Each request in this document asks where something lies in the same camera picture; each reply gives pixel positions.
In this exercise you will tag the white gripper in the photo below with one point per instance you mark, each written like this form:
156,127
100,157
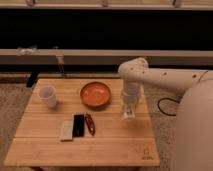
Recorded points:
130,100

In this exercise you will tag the white robot base body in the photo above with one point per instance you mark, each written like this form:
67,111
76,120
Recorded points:
193,148

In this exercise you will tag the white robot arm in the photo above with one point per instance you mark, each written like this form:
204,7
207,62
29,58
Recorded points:
137,71

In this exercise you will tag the orange ceramic bowl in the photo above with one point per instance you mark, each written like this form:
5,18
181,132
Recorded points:
95,94

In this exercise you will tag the black rectangular case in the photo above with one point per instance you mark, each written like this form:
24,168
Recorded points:
78,127

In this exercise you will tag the wooden table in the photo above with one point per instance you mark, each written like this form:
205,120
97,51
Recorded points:
107,140

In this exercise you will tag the white rectangular eraser block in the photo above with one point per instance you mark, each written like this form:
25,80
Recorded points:
66,133

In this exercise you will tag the white plastic cup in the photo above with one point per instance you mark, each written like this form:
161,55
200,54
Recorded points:
48,95

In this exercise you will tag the grey horizontal rail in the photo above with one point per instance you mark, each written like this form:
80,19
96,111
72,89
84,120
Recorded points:
73,56

